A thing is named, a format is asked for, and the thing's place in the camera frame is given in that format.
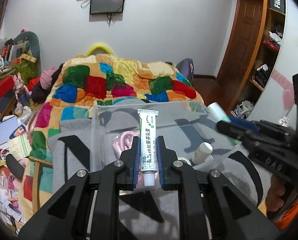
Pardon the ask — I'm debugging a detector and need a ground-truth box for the mint green bottle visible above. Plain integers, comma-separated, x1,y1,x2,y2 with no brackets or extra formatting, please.
207,102,240,146

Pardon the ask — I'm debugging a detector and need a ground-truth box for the pink rope bundle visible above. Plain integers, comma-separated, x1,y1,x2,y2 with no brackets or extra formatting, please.
111,130,141,159

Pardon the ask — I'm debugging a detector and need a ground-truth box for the white ointment tube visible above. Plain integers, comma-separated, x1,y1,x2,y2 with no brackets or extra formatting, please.
138,109,158,187

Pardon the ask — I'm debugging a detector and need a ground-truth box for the person right hand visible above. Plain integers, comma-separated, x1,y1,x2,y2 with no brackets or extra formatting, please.
265,175,285,212

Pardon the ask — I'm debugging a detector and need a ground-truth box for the small white bottle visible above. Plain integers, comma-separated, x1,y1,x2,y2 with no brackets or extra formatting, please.
191,142,213,165

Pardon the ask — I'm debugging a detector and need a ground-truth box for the clear plastic storage box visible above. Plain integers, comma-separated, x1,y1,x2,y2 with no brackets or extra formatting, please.
90,100,236,172

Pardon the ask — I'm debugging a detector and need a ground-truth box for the grey black patterned blanket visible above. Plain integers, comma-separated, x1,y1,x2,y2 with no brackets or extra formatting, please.
47,97,275,240

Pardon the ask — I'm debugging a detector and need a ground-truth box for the wooden shelf unit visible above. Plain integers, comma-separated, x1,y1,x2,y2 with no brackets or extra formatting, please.
216,0,286,119

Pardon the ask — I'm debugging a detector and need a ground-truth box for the purple grey backpack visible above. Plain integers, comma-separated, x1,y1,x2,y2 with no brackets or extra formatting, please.
176,58,194,85

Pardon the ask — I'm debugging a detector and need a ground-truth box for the blue white book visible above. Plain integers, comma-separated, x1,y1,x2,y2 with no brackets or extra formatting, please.
0,115,19,146

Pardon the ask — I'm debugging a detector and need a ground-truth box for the colourful patchwork quilt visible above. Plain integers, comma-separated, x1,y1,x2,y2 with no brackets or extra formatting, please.
18,54,202,220

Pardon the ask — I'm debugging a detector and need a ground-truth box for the pink bunny figure bottle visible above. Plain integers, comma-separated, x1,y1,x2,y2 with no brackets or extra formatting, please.
13,73,31,107

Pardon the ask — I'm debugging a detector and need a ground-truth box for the red box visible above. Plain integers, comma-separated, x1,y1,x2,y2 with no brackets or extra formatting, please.
0,75,14,99

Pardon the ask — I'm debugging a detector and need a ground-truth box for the yellow neck pillow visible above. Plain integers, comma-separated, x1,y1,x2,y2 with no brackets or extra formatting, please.
85,43,114,57

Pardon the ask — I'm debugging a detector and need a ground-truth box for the green grey neck pillow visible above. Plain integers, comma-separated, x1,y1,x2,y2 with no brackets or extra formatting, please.
14,31,40,64

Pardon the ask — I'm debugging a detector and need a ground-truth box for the small black wall monitor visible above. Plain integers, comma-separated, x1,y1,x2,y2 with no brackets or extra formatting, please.
89,0,125,15

